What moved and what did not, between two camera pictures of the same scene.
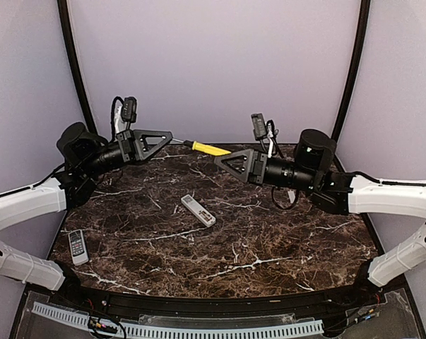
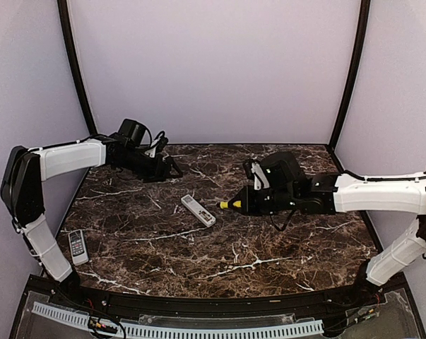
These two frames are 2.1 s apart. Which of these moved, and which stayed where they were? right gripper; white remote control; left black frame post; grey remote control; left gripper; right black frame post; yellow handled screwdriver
Moved: right gripper; yellow handled screwdriver; left gripper
Stayed: left black frame post; grey remote control; white remote control; right black frame post
